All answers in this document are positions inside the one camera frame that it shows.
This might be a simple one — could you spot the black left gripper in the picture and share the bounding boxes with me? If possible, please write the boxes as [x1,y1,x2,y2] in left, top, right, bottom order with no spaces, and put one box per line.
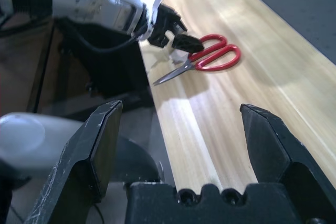
[148,3,205,54]

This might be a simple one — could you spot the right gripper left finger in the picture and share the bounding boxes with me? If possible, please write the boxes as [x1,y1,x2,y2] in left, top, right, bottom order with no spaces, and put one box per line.
[23,100,123,224]

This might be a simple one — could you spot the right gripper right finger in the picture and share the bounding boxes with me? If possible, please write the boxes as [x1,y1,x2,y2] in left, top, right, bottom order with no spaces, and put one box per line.
[239,103,336,224]

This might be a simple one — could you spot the red-handled scissors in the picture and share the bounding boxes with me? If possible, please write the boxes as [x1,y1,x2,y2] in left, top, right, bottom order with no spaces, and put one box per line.
[152,33,242,87]

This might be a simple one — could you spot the dark grey pegboard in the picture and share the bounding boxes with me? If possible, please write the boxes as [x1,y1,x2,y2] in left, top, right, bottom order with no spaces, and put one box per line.
[223,0,336,65]

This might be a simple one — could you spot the black side cabinet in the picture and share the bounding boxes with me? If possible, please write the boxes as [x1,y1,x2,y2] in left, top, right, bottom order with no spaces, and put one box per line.
[52,22,153,106]

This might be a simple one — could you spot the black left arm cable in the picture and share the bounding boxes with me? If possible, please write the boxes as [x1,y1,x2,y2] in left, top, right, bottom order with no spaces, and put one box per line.
[76,31,140,51]

